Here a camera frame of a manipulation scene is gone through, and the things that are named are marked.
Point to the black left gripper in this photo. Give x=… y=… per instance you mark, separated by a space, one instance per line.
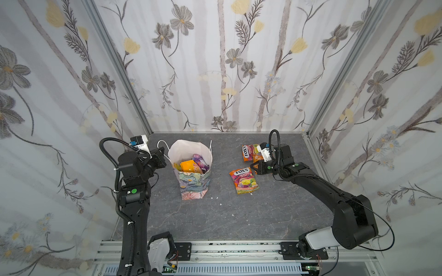
x=157 y=157

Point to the red Fox's candy bag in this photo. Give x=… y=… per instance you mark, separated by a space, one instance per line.
x=248 y=151

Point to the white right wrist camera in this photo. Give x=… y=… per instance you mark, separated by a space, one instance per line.
x=264 y=150

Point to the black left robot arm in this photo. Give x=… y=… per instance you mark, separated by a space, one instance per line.
x=133 y=171

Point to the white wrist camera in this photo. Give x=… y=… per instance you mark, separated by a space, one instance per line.
x=264 y=150
x=140 y=143

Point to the pink-yellow Fox's candy bag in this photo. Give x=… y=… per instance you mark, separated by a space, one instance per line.
x=244 y=181

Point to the orange Fox's candy bag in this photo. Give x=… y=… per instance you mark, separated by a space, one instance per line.
x=177 y=166

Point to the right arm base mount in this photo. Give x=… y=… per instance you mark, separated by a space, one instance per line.
x=311 y=246

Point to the orange corn chips bag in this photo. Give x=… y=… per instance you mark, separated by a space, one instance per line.
x=257 y=157

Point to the yellow mango gummy bag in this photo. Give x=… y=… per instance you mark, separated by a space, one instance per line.
x=190 y=167

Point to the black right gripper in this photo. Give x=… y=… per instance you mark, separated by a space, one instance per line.
x=262 y=166

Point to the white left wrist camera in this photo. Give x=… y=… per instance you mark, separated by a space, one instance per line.
x=140 y=143

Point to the floral white paper bag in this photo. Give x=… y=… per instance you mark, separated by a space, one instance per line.
x=193 y=186

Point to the purple Fox's candy bag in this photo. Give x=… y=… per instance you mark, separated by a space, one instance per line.
x=198 y=159

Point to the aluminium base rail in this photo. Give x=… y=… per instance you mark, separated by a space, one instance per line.
x=233 y=242

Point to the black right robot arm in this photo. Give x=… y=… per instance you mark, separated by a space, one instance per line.
x=354 y=221

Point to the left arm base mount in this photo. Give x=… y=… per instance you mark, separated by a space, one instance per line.
x=162 y=247

